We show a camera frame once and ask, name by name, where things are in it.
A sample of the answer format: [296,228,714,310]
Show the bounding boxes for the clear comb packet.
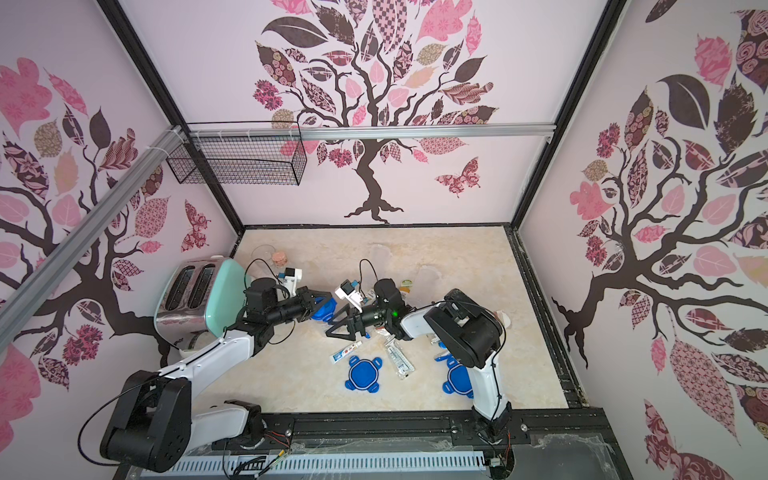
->
[385,338,415,379]

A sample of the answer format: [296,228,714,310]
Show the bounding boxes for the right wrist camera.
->
[334,280,364,312]

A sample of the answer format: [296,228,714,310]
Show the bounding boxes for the blue toothbrush case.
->
[434,342,452,362]

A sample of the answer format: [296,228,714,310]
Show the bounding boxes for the mint chrome toaster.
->
[154,256,246,354]

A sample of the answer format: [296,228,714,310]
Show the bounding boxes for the clear glass tumbler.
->
[250,244,277,265]

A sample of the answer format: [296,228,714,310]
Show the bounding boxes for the white slotted cable duct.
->
[141,451,487,479]

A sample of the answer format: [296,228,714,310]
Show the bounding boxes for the small toothpaste tube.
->
[330,340,362,364]

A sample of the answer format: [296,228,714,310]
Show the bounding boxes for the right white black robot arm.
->
[325,278,512,437]

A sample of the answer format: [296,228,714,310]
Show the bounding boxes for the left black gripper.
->
[268,288,332,327]

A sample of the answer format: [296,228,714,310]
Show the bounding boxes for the black base frame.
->
[113,409,631,480]

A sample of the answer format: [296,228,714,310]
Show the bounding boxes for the aluminium rail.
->
[189,123,556,141]
[1,126,186,348]

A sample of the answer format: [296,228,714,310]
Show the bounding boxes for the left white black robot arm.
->
[99,278,332,473]

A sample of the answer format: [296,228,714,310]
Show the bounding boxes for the blue lid container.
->
[413,265,442,292]
[311,298,337,323]
[368,244,393,274]

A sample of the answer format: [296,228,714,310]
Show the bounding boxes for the left aluminium rail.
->
[1,126,186,348]

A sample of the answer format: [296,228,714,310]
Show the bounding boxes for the back aluminium rail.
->
[189,123,556,141]

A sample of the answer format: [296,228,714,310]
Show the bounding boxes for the small bottle cork lid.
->
[271,251,288,267]

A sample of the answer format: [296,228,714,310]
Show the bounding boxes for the black wire basket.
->
[166,120,308,186]

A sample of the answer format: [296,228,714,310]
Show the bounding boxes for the detached blue container lid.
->
[442,355,474,399]

